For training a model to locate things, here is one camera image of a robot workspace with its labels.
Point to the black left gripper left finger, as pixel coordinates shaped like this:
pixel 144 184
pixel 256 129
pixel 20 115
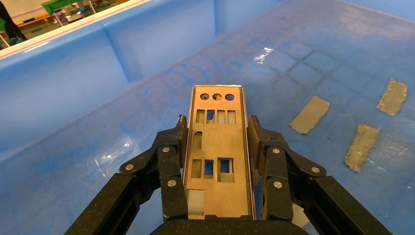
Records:
pixel 173 201

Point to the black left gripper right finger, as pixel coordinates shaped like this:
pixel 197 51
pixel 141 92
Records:
pixel 278 201

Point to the metal io shield plate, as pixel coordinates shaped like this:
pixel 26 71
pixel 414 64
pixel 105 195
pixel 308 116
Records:
pixel 220 142

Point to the blue plastic tray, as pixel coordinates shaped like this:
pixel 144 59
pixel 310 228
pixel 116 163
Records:
pixel 81 97

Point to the grey tape patch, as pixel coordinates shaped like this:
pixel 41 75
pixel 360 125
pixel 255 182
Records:
pixel 361 147
pixel 392 97
pixel 299 215
pixel 309 114

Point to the green background workbench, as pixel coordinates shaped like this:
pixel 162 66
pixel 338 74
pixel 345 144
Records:
pixel 55 5

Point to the dark-clothed person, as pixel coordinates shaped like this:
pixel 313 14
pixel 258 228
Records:
pixel 9 22

